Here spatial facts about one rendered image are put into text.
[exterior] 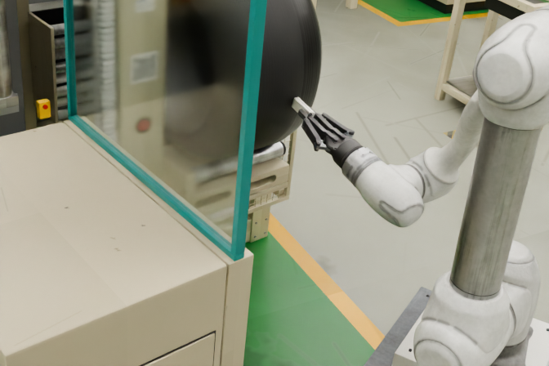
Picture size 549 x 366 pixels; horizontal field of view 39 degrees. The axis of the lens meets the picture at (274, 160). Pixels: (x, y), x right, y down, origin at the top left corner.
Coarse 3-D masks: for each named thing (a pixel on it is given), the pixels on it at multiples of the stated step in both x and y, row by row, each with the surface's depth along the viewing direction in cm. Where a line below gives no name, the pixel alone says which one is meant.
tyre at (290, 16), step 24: (288, 0) 194; (288, 24) 193; (312, 24) 198; (264, 48) 189; (288, 48) 193; (312, 48) 198; (264, 72) 190; (288, 72) 195; (312, 72) 200; (264, 96) 193; (288, 96) 199; (312, 96) 206; (264, 120) 198; (288, 120) 206; (264, 144) 212
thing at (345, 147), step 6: (348, 138) 193; (324, 144) 192; (330, 144) 190; (336, 144) 190; (342, 144) 188; (348, 144) 187; (354, 144) 188; (330, 150) 190; (336, 150) 188; (342, 150) 187; (348, 150) 187; (354, 150) 187; (336, 156) 188; (342, 156) 187; (336, 162) 189; (342, 162) 187
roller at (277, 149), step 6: (276, 144) 227; (282, 144) 228; (258, 150) 223; (264, 150) 224; (270, 150) 225; (276, 150) 226; (282, 150) 228; (258, 156) 222; (264, 156) 224; (270, 156) 225; (276, 156) 227; (252, 162) 221; (258, 162) 223
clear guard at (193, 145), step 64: (64, 0) 142; (128, 0) 125; (192, 0) 111; (256, 0) 99; (128, 64) 130; (192, 64) 115; (256, 64) 104; (128, 128) 136; (192, 128) 120; (192, 192) 125
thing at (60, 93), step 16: (32, 16) 223; (48, 16) 229; (32, 32) 226; (48, 32) 217; (64, 32) 220; (32, 48) 229; (48, 48) 219; (64, 48) 224; (32, 64) 232; (48, 64) 222; (64, 64) 224; (48, 80) 225; (64, 80) 227; (48, 96) 228; (64, 96) 230; (64, 112) 231
